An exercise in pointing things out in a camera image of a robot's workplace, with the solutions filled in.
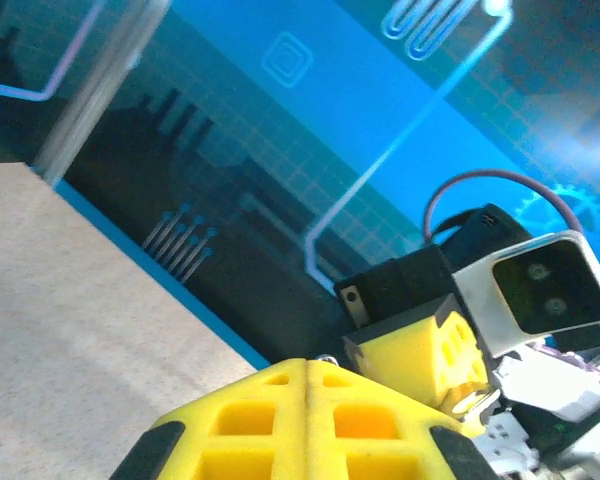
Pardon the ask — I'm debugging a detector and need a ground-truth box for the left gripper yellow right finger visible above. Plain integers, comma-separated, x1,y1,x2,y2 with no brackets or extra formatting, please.
306,357,502,480

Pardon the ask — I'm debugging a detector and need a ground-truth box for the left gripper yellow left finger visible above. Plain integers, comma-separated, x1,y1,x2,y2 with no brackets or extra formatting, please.
108,357,309,480

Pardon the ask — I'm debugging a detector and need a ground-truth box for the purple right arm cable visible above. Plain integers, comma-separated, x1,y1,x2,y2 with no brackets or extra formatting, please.
422,168,590,242

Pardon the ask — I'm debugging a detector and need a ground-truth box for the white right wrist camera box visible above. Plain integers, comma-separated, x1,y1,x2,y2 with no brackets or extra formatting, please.
451,230,600,361

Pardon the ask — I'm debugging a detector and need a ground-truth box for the aluminium frame post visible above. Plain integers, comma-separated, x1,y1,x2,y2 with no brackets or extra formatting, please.
29,0,174,189

